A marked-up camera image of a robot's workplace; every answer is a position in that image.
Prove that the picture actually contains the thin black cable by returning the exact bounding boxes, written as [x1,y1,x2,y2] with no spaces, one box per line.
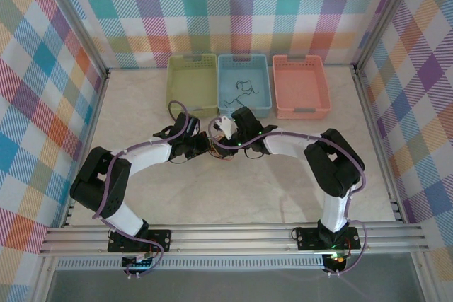
[235,79,262,96]
[221,90,251,108]

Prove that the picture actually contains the light blue perforated plastic basket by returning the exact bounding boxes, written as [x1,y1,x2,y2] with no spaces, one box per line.
[216,53,273,120]

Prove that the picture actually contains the pale green perforated plastic basket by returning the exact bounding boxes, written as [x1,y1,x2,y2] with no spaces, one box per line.
[165,53,219,119]

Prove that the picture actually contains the pink perforated plastic basket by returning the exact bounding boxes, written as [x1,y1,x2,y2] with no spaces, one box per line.
[271,54,333,121]

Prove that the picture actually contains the small circuit board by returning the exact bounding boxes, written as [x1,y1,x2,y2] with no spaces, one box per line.
[323,249,353,266]
[121,254,159,272]

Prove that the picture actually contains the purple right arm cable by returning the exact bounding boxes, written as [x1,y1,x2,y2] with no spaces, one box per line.
[207,117,372,277]

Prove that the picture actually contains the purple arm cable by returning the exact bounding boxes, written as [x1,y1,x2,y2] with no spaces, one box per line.
[207,117,372,277]
[92,100,195,277]

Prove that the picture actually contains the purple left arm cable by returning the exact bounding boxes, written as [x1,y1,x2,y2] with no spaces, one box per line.
[92,100,195,277]

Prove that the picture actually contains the aluminium side rail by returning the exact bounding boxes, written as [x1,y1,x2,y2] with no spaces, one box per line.
[62,70,111,228]
[352,68,408,227]

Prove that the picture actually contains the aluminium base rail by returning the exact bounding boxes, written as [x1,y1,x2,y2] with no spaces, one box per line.
[38,222,431,257]

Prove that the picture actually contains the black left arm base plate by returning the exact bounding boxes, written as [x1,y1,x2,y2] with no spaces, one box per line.
[107,229,173,254]

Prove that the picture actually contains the grey slotted cable duct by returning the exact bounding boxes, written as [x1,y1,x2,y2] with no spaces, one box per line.
[55,257,327,270]

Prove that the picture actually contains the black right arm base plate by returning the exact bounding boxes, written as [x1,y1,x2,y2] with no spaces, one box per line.
[294,226,362,250]

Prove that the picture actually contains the aluminium frame post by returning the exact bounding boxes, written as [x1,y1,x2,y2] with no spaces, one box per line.
[352,0,425,73]
[33,0,110,79]

